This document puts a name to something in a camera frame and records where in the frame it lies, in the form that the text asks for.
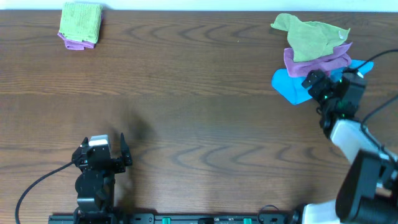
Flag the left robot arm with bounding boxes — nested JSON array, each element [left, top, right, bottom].
[[72, 134, 132, 224]]

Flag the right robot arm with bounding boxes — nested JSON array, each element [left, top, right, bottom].
[[295, 69, 397, 223]]

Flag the crumpled green cloth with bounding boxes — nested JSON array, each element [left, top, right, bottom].
[[271, 13, 350, 62]]

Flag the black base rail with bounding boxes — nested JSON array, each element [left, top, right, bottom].
[[48, 212, 300, 224]]

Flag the crumpled purple cloth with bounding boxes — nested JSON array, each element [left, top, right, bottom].
[[284, 42, 353, 78]]

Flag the folded green cloth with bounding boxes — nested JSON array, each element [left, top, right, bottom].
[[59, 2, 103, 44]]

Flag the folded purple cloth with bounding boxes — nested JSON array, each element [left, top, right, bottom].
[[57, 14, 104, 51]]

